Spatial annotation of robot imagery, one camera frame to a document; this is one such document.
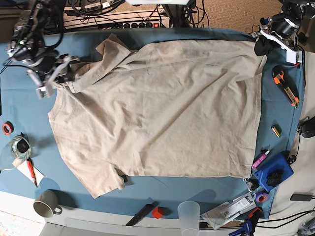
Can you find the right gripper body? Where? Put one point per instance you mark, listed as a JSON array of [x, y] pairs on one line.
[[45, 63]]

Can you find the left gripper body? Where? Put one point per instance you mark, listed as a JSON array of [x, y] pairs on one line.
[[282, 26]]

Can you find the beige T-shirt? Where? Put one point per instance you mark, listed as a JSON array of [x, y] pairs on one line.
[[183, 108]]

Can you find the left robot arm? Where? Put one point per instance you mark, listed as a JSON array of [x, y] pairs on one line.
[[300, 9]]

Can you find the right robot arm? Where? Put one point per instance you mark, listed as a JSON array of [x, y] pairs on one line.
[[27, 48]]

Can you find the orange black utility knife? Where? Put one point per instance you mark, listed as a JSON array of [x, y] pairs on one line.
[[286, 85]]

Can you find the red tape roll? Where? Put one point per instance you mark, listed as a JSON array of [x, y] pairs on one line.
[[7, 128]]

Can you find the green yellow battery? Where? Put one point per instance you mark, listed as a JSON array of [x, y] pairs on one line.
[[276, 131]]

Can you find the clear tape roll with holder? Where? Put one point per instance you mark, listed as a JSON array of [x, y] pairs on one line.
[[17, 151]]

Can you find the black computer mouse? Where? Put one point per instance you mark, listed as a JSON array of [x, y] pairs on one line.
[[307, 129]]

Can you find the red pen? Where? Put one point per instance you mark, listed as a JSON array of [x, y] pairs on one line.
[[31, 170]]

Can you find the blue table cloth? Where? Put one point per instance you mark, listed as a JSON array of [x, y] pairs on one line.
[[29, 115]]

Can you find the power strip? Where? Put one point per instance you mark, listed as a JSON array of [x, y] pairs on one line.
[[147, 24]]

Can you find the white paper note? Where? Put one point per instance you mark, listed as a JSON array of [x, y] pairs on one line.
[[27, 168]]

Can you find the purple glue tube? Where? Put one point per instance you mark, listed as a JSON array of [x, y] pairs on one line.
[[260, 158]]

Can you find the blue case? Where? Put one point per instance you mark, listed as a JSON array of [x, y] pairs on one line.
[[273, 172]]

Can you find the grey ceramic mug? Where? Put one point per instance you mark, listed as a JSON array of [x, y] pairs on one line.
[[46, 205]]

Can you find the keyring with carabiner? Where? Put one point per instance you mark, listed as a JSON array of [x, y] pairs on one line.
[[252, 184]]

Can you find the purple tape roll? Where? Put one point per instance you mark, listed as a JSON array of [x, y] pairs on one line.
[[261, 197]]

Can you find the black phone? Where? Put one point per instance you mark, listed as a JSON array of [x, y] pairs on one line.
[[302, 197]]

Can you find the red cube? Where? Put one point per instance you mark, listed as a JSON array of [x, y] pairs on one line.
[[157, 213]]

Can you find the packaged item card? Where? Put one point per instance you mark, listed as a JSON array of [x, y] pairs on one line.
[[227, 212]]

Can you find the blue black clamp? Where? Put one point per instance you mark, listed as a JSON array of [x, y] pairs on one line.
[[248, 227]]

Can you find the translucent plastic cup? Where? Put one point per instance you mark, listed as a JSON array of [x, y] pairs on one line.
[[189, 216]]

